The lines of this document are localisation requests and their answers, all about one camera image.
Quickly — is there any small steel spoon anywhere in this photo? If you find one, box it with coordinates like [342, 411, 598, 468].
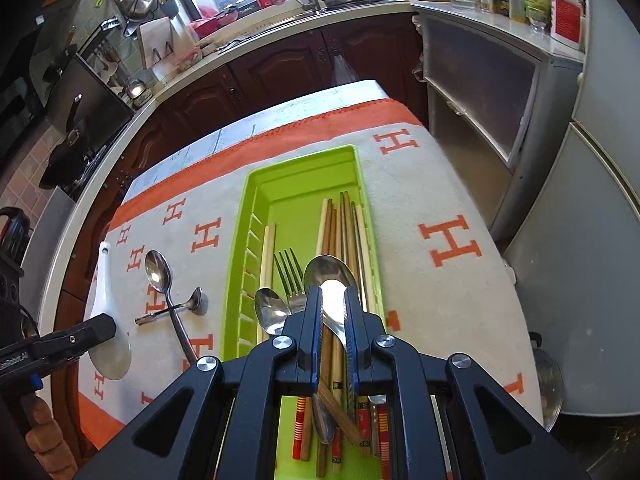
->
[254, 287, 291, 336]

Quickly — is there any steel fork white handle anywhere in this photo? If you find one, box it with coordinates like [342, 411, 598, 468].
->
[274, 248, 306, 314]

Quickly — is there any white ceramic soup spoon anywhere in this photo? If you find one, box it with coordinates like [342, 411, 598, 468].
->
[89, 242, 132, 380]

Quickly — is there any white red-striped chopstick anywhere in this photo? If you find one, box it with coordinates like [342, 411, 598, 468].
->
[259, 223, 276, 288]

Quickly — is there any wooden-handled steel spoon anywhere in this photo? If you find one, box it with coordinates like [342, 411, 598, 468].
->
[304, 255, 360, 352]

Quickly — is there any long steel spoon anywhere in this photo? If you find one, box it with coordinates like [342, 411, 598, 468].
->
[144, 249, 196, 365]

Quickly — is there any bamboo chopstick red end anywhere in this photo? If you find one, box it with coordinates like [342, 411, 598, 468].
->
[352, 203, 376, 313]

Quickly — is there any person's left hand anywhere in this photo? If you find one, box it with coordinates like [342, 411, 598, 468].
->
[25, 396, 78, 479]

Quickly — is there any green plastic utensil tray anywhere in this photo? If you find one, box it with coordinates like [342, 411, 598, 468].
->
[219, 144, 388, 480]

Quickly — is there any orange beige H-pattern cloth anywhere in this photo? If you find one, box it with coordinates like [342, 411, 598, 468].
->
[79, 99, 541, 446]

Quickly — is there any black wok on stove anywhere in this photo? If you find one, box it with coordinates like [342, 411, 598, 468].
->
[39, 93, 103, 190]

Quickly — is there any grey refrigerator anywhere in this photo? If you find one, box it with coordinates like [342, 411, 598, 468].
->
[506, 0, 639, 417]

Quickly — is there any grey cabinet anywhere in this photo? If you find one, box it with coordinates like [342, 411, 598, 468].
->
[411, 1, 585, 240]

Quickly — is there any red label jar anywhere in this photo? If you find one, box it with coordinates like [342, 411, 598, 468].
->
[550, 0, 582, 50]

